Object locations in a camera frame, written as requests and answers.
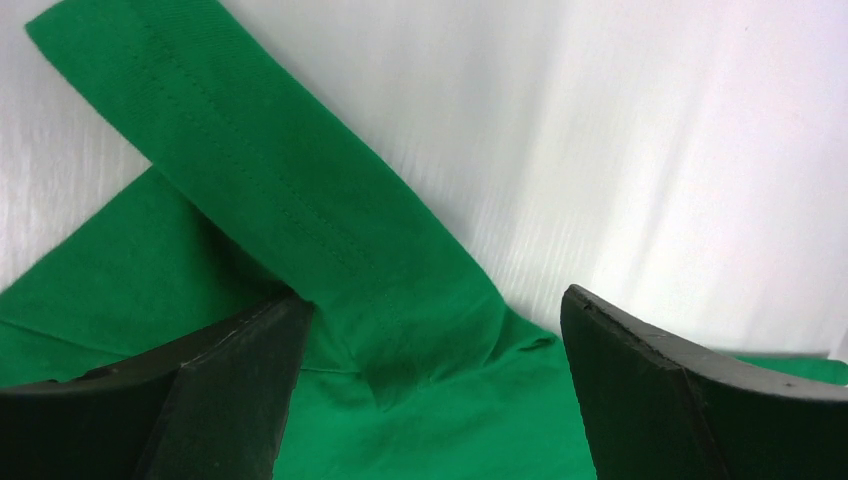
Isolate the green t shirt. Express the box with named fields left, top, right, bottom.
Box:
left=1, top=1, right=847, bottom=479

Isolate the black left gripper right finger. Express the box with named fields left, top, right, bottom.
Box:
left=560, top=285, right=847, bottom=479

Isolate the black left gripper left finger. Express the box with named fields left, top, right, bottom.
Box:
left=1, top=294, right=313, bottom=479

